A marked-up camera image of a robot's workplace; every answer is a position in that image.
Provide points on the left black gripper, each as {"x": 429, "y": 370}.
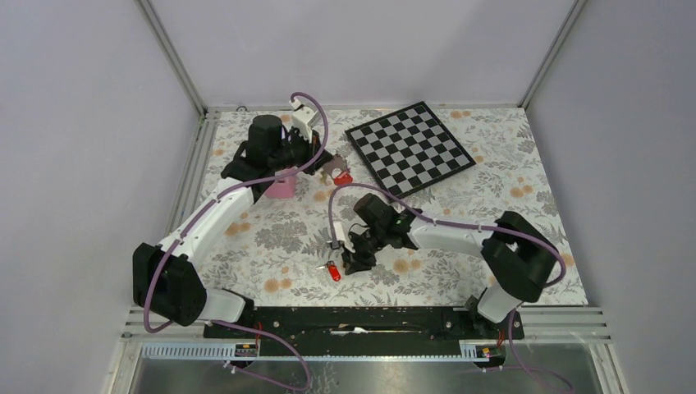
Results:
{"x": 311, "y": 148}

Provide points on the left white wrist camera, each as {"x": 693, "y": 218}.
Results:
{"x": 302, "y": 118}

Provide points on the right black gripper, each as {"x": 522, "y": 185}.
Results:
{"x": 354, "y": 266}

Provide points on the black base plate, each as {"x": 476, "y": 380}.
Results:
{"x": 366, "y": 331}

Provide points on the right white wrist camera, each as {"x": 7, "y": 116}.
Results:
{"x": 339, "y": 238}

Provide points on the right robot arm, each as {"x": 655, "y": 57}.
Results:
{"x": 520, "y": 258}

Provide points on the floral table mat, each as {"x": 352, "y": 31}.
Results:
{"x": 271, "y": 252}

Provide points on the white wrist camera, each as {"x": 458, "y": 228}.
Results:
{"x": 302, "y": 118}
{"x": 339, "y": 238}

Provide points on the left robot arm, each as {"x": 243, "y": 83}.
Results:
{"x": 166, "y": 283}

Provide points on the pink plastic box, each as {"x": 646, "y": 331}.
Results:
{"x": 283, "y": 188}

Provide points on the black grey checkerboard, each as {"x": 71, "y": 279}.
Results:
{"x": 409, "y": 150}

